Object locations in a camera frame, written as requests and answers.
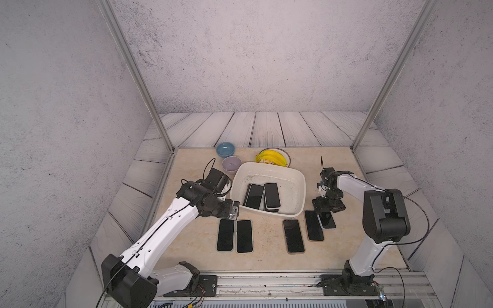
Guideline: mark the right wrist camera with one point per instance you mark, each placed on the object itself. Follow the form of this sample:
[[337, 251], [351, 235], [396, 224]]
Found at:
[[322, 189]]

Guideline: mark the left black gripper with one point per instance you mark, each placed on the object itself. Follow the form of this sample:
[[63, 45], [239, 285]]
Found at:
[[228, 203]]

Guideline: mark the purple ceramic bowl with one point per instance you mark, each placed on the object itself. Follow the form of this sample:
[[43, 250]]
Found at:
[[231, 164]]

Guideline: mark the black phone thin case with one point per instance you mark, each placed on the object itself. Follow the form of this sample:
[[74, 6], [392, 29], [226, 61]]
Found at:
[[271, 192]]

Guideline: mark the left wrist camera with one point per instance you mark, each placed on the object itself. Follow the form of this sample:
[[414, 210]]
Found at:
[[218, 183]]

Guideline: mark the right metal frame post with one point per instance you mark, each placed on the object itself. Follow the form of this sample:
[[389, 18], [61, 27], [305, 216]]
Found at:
[[411, 41]]

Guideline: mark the black phone white case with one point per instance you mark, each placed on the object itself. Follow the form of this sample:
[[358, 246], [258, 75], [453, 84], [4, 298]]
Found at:
[[244, 237]]

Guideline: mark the black phone light blue case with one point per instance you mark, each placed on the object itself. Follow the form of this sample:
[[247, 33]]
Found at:
[[225, 240]]

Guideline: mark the black phone pink case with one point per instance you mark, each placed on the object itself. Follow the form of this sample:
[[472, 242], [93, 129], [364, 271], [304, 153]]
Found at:
[[293, 236]]

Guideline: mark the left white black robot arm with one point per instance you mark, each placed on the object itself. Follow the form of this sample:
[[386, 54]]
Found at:
[[131, 278]]

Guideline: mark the black phone grey case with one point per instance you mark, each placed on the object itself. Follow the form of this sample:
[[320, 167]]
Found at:
[[326, 221]]

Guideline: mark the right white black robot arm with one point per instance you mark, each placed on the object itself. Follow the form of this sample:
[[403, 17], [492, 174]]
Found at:
[[384, 219]]

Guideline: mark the plate with yellow bananas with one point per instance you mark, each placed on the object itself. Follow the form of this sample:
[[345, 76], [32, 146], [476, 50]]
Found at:
[[274, 156]]

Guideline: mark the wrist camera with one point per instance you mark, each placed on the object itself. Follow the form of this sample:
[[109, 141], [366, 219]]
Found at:
[[218, 183], [322, 189]]

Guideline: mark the white plastic storage box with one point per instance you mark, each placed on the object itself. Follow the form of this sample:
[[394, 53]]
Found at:
[[291, 185]]

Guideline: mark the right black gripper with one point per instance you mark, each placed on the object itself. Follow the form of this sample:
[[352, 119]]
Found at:
[[338, 206]]

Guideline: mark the metal frame post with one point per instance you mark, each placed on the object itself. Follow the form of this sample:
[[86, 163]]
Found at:
[[123, 47], [411, 41]]

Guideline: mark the blue ceramic bowl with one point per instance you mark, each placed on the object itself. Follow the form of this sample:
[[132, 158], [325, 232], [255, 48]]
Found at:
[[225, 149]]

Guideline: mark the aluminium mounting rail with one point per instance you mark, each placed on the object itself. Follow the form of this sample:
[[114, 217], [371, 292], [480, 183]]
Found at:
[[389, 288]]

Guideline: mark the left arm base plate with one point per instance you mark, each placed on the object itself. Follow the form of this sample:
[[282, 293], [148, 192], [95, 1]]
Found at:
[[200, 285]]

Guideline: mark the black phone dark case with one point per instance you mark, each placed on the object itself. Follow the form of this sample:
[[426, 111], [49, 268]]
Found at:
[[254, 196]]

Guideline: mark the left metal frame post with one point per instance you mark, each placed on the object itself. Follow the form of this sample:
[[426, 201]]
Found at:
[[123, 47]]

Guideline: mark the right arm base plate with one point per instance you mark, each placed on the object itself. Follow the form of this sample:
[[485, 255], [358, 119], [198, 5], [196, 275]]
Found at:
[[347, 285]]

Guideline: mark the black phone cream case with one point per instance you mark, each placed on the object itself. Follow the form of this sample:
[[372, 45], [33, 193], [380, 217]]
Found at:
[[314, 229]]

